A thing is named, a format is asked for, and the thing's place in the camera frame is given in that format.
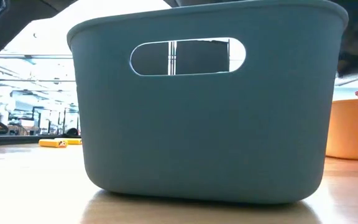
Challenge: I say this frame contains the teal plastic bin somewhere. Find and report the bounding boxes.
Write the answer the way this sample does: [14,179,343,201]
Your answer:
[66,0,349,205]

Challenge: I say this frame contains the black partition panel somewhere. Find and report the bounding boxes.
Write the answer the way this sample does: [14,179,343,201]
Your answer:
[131,39,231,77]

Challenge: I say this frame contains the black aluminium table frame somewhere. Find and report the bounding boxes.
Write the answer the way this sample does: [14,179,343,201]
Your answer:
[0,134,82,147]

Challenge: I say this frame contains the yellow plastic bin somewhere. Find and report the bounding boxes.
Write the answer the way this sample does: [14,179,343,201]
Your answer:
[325,98,358,161]

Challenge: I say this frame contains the white machine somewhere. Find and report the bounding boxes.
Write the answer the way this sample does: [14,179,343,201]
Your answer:
[0,86,16,125]

